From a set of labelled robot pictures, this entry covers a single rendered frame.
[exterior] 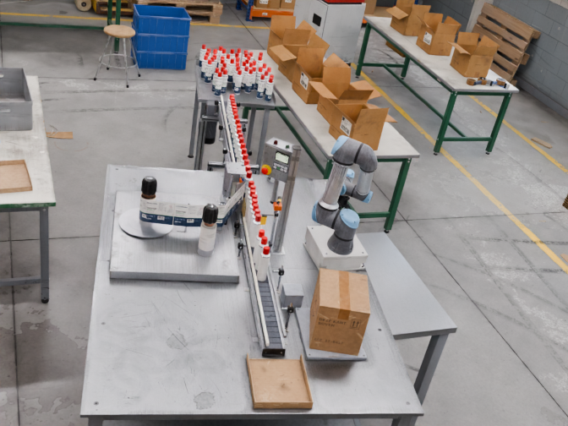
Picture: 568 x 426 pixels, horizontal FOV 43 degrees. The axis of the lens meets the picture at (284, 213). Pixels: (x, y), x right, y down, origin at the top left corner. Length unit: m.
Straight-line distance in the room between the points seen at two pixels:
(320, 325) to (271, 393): 0.40
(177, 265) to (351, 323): 1.00
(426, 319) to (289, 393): 0.99
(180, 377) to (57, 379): 1.30
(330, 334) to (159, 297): 0.89
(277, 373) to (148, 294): 0.80
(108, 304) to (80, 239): 1.93
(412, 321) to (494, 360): 1.43
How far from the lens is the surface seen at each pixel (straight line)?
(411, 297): 4.03
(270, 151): 3.84
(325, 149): 5.50
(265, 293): 3.71
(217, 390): 3.24
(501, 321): 5.59
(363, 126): 5.49
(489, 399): 4.90
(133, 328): 3.49
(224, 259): 3.90
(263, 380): 3.31
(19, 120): 5.19
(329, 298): 3.37
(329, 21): 9.17
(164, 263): 3.82
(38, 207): 4.50
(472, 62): 7.81
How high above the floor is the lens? 3.16
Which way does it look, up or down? 31 degrees down
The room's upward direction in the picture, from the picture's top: 11 degrees clockwise
